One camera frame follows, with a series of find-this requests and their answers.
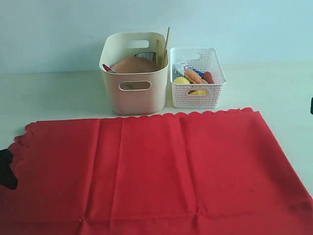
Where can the yellow lemon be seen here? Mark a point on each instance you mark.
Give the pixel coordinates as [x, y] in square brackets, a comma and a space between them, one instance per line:
[181, 80]

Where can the cream plastic bin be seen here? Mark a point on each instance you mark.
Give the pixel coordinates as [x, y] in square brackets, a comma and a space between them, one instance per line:
[134, 102]

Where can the white perforated plastic basket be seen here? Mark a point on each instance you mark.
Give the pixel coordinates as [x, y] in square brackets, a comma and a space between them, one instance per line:
[203, 59]

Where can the brown round plate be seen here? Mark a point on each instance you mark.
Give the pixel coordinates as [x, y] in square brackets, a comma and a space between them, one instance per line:
[134, 65]

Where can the steel table knife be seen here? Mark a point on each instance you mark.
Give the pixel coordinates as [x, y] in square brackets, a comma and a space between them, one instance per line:
[108, 69]

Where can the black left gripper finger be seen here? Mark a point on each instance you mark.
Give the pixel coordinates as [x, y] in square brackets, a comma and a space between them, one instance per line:
[7, 177]

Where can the fried chicken nugget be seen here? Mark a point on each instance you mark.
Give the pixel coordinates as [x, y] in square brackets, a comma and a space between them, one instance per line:
[193, 77]

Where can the yellow cheese wedge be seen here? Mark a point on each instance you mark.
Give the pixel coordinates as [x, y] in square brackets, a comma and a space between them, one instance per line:
[198, 92]

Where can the stainless steel cup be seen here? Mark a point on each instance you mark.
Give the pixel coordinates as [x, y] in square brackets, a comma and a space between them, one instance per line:
[152, 56]

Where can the blue white milk carton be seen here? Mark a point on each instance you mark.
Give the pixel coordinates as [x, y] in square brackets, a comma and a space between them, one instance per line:
[179, 69]

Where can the red sausage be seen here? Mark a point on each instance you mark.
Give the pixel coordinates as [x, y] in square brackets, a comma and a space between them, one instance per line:
[207, 76]

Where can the wooden chopstick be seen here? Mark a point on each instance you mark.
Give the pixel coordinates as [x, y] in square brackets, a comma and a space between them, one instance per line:
[157, 51]
[165, 48]

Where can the red scalloped table cloth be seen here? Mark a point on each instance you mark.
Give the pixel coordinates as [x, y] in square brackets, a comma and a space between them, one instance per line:
[215, 173]

